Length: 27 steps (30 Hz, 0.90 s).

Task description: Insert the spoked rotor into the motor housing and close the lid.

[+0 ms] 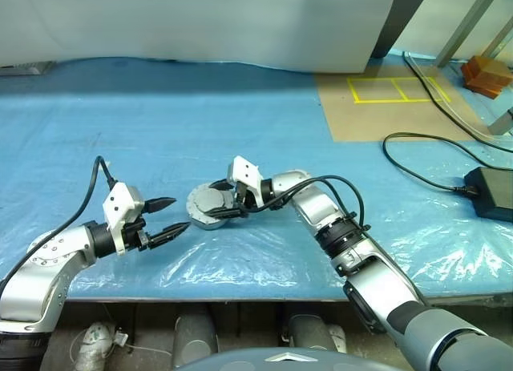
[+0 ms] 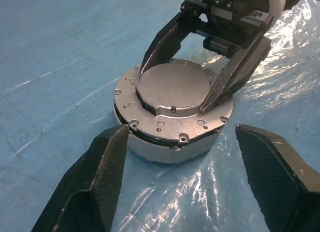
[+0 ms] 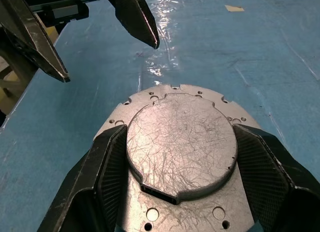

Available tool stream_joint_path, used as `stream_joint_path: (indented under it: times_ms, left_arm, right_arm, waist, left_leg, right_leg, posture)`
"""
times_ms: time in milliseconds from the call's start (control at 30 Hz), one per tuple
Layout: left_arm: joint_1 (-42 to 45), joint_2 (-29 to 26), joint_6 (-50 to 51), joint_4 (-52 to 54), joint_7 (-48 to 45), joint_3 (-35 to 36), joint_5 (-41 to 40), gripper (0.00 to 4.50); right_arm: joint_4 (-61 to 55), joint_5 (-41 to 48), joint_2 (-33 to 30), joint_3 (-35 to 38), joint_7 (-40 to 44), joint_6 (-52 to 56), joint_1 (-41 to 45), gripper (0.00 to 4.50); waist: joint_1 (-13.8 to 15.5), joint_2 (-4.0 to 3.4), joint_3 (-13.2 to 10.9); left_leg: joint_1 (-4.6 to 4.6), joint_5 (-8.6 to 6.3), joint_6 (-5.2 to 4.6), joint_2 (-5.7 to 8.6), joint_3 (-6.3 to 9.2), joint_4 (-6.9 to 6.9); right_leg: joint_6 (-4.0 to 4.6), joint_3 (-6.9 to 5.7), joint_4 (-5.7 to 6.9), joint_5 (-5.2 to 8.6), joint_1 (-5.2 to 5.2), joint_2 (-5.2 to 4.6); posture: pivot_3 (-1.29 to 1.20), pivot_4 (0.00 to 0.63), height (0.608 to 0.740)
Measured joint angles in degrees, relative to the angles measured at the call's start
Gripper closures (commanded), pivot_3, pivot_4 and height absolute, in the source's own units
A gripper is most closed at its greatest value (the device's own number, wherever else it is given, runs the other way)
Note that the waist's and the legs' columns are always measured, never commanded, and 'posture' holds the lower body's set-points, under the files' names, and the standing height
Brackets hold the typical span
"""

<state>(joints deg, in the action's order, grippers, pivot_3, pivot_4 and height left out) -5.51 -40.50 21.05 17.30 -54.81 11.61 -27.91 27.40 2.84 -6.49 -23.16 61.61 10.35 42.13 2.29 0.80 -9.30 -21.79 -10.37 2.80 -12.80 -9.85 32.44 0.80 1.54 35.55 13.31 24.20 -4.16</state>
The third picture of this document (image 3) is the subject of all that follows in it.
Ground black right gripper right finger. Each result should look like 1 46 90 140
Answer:
232 123 320 232

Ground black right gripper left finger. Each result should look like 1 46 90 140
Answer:
37 124 131 232

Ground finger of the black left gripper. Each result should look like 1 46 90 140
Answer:
107 0 161 50
0 0 71 83

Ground silver motor cover circuit board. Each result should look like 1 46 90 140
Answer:
93 83 266 232

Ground clear plastic film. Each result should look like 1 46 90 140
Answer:
139 0 183 79

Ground beige tape piece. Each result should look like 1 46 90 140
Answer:
224 5 245 13

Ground beige furniture frame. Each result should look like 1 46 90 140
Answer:
0 26 38 115

